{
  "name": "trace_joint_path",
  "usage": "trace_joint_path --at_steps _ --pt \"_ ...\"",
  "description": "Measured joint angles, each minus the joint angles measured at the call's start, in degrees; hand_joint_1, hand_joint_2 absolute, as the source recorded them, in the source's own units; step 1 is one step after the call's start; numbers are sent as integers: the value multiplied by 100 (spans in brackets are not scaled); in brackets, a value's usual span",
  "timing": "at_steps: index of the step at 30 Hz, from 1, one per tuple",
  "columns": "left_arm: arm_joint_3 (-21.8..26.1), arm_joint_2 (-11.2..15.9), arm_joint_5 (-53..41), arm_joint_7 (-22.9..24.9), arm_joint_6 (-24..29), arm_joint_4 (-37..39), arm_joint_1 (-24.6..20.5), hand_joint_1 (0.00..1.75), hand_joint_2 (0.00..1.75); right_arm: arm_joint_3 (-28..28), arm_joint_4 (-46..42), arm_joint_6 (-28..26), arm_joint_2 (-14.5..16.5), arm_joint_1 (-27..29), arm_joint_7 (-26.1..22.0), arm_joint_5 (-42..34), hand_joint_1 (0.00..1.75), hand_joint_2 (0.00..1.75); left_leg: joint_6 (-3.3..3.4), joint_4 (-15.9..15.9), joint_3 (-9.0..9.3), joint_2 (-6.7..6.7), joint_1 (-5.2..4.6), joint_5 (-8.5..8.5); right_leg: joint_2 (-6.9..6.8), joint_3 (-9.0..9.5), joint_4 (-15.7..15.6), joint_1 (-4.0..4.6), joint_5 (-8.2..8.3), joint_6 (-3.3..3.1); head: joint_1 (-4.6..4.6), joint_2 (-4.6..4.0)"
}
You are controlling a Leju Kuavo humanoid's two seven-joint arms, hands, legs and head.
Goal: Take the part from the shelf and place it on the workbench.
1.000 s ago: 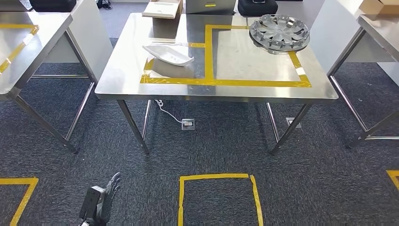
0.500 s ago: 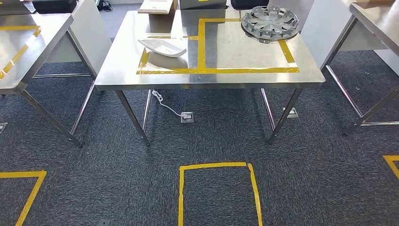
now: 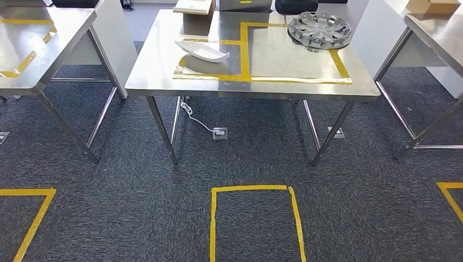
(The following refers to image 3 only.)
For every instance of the grey laptop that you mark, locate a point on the grey laptop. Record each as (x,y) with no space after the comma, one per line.
(246,5)

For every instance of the yellow tape marks on table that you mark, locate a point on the yellow tape marks on table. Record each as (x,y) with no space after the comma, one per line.
(25,63)

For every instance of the silver wheel cover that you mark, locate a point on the silver wheel cover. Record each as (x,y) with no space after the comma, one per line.
(320,30)

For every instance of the white desk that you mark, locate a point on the white desk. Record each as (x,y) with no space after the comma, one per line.
(369,32)
(115,39)

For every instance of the stainless steel table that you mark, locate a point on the stainless steel table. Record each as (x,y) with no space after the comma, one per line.
(43,47)
(441,36)

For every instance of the grey floor socket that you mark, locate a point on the grey floor socket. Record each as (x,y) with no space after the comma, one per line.
(220,133)

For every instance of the black zip case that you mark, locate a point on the black zip case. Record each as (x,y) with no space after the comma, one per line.
(74,3)

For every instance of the stainless steel workbench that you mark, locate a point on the stainless steel workbench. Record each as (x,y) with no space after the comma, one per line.
(289,86)

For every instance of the yellow floor tape square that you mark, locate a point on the yellow floor tape square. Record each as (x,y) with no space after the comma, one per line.
(450,197)
(213,217)
(36,217)

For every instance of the grey floor plate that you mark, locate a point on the grey floor plate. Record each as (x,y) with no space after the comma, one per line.
(3,137)
(338,133)

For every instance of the brown cardboard box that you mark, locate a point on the brown cardboard box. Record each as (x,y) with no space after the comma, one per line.
(432,6)

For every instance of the white curved plastic part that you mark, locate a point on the white curved plastic part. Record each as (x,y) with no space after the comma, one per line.
(202,50)

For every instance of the cardboard box with white lid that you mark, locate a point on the cardboard box with white lid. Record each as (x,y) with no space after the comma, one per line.
(193,6)

